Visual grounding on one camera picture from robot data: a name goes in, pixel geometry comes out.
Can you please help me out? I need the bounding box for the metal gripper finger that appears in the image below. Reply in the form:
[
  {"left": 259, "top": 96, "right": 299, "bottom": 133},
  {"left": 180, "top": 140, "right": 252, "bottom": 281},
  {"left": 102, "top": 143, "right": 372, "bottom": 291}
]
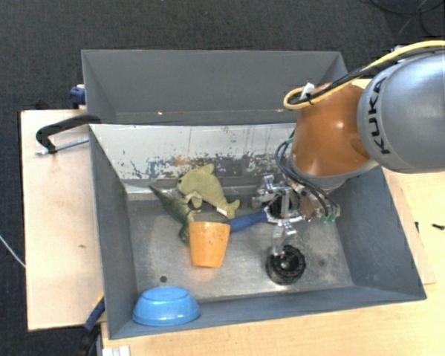
[
  {"left": 269, "top": 220, "right": 299, "bottom": 258},
  {"left": 249, "top": 173, "right": 285, "bottom": 210}
]

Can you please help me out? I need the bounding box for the black round ribbed cap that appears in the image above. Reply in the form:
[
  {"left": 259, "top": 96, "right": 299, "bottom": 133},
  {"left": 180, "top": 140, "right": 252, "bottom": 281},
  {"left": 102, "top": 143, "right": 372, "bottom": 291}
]
[{"left": 264, "top": 243, "right": 309, "bottom": 287}]

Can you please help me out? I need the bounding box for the yellow-green plush fish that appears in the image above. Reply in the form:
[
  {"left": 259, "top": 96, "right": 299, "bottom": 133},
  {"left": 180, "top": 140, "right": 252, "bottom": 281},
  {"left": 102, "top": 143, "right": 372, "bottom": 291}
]
[{"left": 175, "top": 161, "right": 242, "bottom": 223}]

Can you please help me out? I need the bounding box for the orange plastic cup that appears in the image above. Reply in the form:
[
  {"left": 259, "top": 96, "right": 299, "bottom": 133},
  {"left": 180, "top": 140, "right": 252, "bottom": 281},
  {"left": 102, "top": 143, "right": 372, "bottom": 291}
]
[{"left": 187, "top": 219, "right": 234, "bottom": 271}]

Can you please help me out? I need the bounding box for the green toy crocodile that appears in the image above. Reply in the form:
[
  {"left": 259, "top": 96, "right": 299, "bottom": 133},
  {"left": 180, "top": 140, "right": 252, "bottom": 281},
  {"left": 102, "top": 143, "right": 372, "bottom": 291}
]
[{"left": 148, "top": 181, "right": 199, "bottom": 247}]

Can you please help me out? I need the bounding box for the grey metal bin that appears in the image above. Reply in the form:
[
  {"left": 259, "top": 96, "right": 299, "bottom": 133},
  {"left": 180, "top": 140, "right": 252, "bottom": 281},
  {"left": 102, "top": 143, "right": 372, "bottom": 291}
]
[{"left": 80, "top": 32, "right": 429, "bottom": 341}]

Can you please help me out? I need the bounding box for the blue bowl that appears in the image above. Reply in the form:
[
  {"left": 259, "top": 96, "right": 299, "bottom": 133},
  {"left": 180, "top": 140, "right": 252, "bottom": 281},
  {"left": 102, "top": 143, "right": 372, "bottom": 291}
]
[{"left": 130, "top": 284, "right": 202, "bottom": 329}]

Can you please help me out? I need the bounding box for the blue-handled tool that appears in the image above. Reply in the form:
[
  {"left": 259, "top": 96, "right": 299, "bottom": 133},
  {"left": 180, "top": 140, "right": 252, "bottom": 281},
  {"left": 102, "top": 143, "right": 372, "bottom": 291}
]
[{"left": 223, "top": 195, "right": 295, "bottom": 234}]

